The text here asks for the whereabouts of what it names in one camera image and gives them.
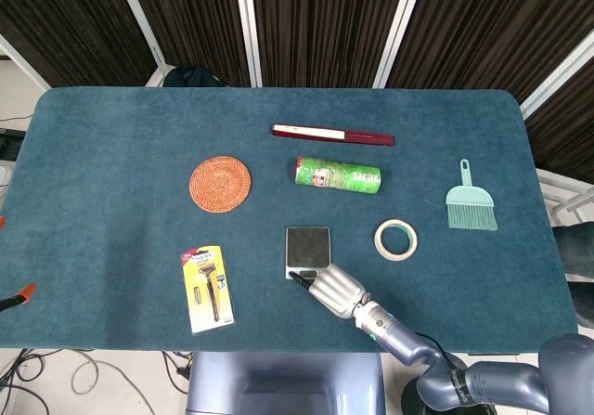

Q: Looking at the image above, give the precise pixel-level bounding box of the blue robot torso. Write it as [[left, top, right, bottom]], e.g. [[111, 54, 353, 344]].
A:
[[185, 350, 387, 415]]

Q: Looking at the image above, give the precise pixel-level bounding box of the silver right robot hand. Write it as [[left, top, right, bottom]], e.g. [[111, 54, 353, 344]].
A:
[[288, 262, 371, 320]]

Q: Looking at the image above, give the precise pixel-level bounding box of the green cylindrical chip can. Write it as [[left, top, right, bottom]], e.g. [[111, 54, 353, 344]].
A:
[[294, 155, 382, 196]]

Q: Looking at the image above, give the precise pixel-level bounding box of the round woven rattan coaster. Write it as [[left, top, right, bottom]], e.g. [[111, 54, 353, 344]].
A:
[[188, 155, 252, 213]]

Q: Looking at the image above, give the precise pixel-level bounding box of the white floor cable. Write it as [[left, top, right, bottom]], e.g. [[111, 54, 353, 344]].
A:
[[71, 349, 157, 415]]

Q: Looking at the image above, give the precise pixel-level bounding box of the mint green hand brush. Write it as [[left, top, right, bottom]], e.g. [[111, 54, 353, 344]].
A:
[[445, 158, 499, 232]]

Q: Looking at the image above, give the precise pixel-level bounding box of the razor in yellow blister pack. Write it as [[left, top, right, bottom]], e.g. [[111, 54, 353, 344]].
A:
[[180, 244, 237, 336]]

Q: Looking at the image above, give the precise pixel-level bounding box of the white masking tape roll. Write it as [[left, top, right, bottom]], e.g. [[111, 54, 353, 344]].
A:
[[373, 218, 419, 262]]

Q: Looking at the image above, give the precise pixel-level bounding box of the silver digital kitchen scale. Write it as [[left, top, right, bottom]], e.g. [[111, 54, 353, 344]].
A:
[[284, 226, 334, 282]]

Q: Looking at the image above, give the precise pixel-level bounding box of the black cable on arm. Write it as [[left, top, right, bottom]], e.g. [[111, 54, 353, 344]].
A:
[[411, 330, 468, 370]]

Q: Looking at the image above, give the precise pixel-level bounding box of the white partition frame post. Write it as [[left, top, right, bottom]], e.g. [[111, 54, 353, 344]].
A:
[[233, 0, 264, 88], [373, 0, 428, 89], [519, 38, 594, 120], [110, 0, 164, 71], [0, 32, 51, 92]]

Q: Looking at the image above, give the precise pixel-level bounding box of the black floor cable bundle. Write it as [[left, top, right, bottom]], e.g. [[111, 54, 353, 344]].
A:
[[161, 350, 195, 396], [0, 347, 50, 415]]

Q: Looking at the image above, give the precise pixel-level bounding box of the grey metal rack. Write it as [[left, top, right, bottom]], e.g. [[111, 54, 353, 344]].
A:
[[537, 168, 594, 228]]

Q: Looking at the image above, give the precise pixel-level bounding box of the teal blue table cloth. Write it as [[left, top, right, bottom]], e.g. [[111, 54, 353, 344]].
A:
[[0, 86, 580, 354]]

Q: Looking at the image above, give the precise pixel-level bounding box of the black bag behind table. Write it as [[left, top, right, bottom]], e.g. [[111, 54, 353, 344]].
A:
[[162, 65, 227, 89]]

